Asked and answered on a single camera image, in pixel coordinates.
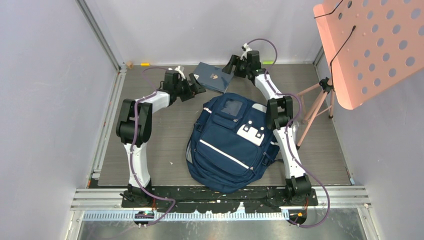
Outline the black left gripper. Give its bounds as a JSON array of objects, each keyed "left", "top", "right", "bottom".
[{"left": 174, "top": 73, "right": 205, "bottom": 102}]

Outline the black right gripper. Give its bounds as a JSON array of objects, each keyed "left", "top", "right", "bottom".
[{"left": 220, "top": 55, "right": 249, "bottom": 79}]

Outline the dark blue notebook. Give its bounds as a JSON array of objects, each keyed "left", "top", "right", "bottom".
[{"left": 193, "top": 62, "right": 234, "bottom": 94}]

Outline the navy blue backpack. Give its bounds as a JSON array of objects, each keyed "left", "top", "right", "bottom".
[{"left": 186, "top": 93, "right": 280, "bottom": 193}]

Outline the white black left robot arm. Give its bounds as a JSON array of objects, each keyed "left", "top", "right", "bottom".
[{"left": 115, "top": 67, "right": 206, "bottom": 207}]

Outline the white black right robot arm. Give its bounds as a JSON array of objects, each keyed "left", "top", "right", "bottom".
[{"left": 222, "top": 46, "right": 312, "bottom": 205}]

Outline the green tape piece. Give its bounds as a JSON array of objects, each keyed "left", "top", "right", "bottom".
[{"left": 262, "top": 61, "right": 275, "bottom": 65}]

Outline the small wooden cube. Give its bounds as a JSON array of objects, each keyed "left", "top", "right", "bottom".
[{"left": 125, "top": 61, "right": 134, "bottom": 69}]

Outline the pink perforated stand board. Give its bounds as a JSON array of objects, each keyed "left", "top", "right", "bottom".
[{"left": 313, "top": 0, "right": 424, "bottom": 110}]

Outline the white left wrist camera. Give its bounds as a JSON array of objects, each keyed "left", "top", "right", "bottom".
[{"left": 174, "top": 65, "right": 187, "bottom": 80}]

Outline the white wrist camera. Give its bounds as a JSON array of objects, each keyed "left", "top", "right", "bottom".
[
  {"left": 174, "top": 65, "right": 187, "bottom": 80},
  {"left": 240, "top": 43, "right": 252, "bottom": 61}
]

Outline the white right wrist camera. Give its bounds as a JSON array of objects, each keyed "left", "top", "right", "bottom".
[{"left": 240, "top": 43, "right": 252, "bottom": 61}]

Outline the aluminium frame rail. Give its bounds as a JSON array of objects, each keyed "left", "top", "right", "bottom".
[{"left": 75, "top": 0, "right": 121, "bottom": 72}]

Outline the black thin stand cable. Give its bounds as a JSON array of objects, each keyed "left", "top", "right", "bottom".
[{"left": 313, "top": 0, "right": 357, "bottom": 90}]

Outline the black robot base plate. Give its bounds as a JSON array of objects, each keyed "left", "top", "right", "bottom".
[{"left": 120, "top": 185, "right": 318, "bottom": 214}]

